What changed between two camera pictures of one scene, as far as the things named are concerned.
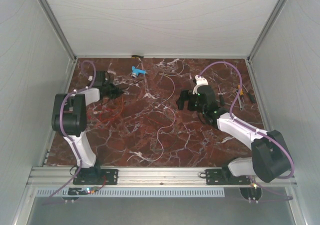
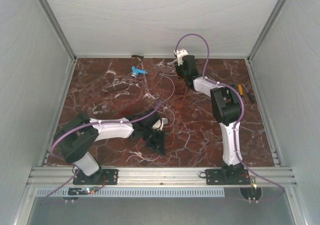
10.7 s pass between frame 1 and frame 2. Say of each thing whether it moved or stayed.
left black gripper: moved
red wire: moved
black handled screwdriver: stayed
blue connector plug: stayed
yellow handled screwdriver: stayed
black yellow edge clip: stayed
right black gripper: moved
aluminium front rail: stayed
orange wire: moved
